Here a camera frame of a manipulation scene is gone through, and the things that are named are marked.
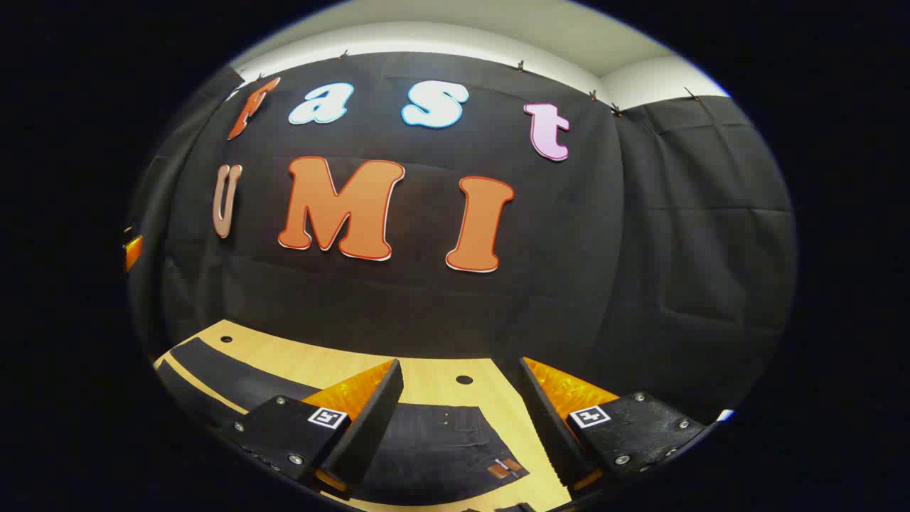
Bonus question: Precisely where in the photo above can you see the dark blue jeans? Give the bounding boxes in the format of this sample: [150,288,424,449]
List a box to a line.
[155,337,534,512]

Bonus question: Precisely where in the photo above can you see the black backdrop cloth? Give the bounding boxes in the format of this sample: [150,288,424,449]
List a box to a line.
[127,51,798,426]

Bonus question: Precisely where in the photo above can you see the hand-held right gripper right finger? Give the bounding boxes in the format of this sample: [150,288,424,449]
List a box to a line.
[518,357,713,498]

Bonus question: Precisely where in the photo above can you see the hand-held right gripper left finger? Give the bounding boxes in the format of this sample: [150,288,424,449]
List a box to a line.
[212,358,405,496]

